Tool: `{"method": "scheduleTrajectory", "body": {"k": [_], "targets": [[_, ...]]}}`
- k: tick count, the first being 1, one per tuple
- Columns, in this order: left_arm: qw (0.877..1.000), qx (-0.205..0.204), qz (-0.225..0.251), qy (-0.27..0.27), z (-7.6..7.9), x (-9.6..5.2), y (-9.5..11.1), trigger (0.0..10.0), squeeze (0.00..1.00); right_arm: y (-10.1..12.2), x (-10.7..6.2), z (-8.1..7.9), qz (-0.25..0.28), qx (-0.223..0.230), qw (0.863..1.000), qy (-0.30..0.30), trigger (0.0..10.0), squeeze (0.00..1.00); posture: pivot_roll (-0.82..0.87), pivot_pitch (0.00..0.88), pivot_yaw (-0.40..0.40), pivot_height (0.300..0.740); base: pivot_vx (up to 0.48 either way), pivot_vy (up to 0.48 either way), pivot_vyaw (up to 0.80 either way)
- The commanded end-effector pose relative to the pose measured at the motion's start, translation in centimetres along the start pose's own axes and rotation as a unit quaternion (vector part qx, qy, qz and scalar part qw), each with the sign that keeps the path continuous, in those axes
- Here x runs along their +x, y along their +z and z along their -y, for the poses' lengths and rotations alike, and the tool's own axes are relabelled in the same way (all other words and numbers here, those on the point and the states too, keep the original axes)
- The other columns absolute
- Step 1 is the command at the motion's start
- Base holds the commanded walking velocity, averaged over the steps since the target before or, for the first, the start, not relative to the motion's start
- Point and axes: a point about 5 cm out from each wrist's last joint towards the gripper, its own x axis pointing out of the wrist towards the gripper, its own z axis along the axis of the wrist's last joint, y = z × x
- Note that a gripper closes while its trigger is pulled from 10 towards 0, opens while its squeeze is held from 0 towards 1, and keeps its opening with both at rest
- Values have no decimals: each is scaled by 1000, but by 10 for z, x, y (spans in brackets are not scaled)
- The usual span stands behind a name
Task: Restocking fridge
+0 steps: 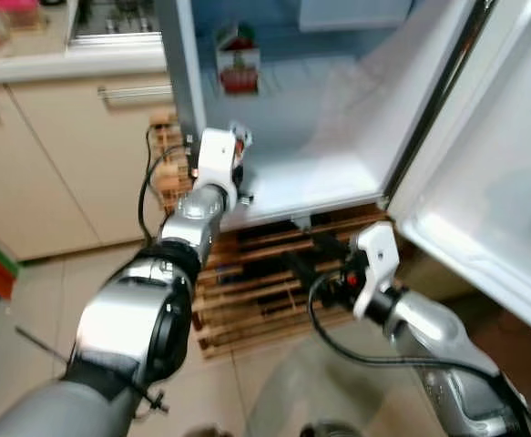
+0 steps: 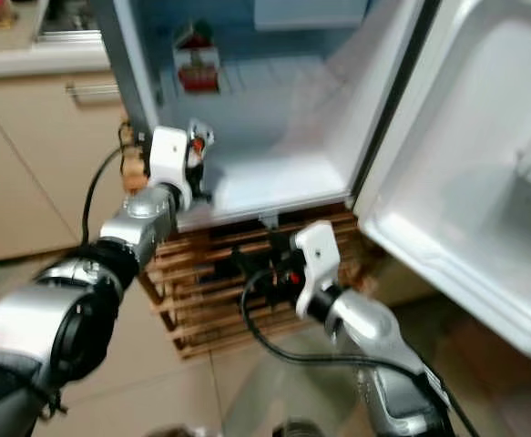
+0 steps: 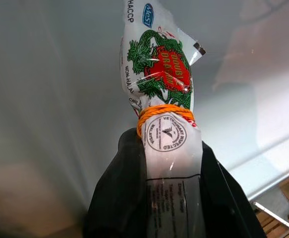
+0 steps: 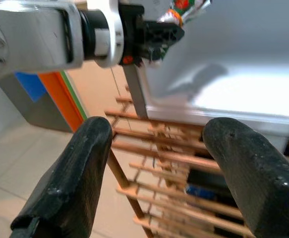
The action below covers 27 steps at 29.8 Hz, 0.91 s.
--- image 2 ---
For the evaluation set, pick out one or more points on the grey white fridge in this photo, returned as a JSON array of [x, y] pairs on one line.
[[283, 137]]

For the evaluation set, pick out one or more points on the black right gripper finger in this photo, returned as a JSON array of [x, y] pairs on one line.
[[270, 246], [251, 265]]

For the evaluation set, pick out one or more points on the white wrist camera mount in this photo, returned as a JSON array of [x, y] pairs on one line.
[[318, 259], [168, 164]]

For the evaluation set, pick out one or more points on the translucent fridge drawer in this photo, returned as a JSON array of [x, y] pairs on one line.
[[311, 14]]

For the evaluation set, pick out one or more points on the cream kitchen cabinet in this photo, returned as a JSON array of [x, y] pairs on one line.
[[28, 164]]

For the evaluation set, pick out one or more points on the white red green packet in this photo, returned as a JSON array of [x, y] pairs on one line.
[[199, 137]]

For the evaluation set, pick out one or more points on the red green white carton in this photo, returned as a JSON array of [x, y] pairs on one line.
[[197, 68]]

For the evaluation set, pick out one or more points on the white fridge door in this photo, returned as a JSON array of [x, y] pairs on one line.
[[465, 137]]

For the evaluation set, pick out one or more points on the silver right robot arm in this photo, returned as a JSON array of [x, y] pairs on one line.
[[374, 337]]

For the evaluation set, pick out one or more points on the steel gas hob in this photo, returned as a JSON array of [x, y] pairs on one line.
[[69, 20]]

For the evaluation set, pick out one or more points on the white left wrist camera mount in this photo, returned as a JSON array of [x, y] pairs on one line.
[[168, 164]]

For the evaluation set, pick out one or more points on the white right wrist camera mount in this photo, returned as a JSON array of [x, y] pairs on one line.
[[318, 259]]

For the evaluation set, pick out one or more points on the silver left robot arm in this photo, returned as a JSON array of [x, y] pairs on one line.
[[46, 328]]

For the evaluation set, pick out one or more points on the wooden slatted rack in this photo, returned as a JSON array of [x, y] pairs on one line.
[[201, 309]]

